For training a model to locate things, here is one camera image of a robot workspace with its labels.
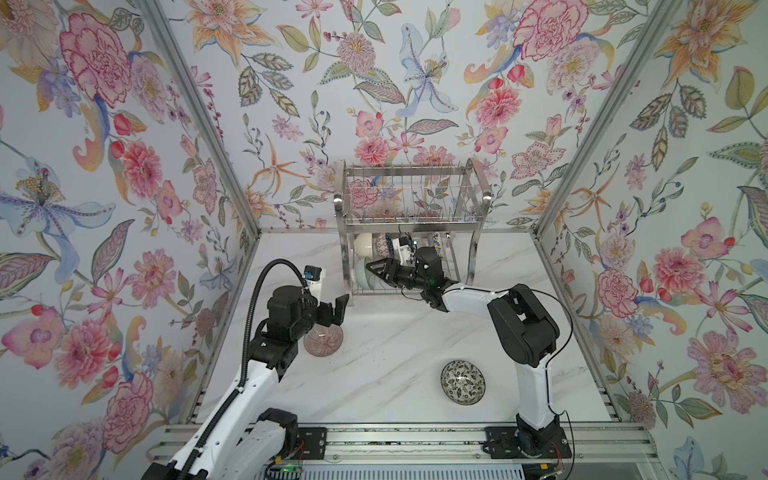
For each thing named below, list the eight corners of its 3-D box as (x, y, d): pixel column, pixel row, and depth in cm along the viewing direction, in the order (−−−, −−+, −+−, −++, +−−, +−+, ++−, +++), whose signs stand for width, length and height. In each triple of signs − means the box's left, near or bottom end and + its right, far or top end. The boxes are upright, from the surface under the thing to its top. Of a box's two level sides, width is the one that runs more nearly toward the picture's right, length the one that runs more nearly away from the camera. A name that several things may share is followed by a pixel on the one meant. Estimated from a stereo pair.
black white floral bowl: (443, 405, 81) (446, 400, 78) (438, 365, 88) (441, 359, 85) (484, 405, 81) (489, 400, 78) (476, 365, 88) (480, 359, 85)
